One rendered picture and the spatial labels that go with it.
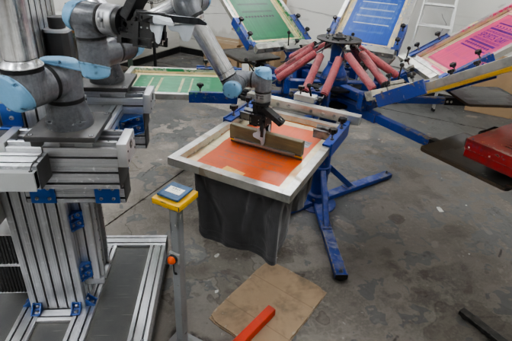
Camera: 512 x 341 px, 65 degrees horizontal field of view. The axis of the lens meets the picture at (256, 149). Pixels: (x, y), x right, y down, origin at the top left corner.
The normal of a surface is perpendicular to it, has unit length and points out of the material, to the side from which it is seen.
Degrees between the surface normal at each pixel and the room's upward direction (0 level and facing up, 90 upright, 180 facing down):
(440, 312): 0
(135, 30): 82
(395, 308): 0
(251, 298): 2
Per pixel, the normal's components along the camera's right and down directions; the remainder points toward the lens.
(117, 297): 0.05, -0.89
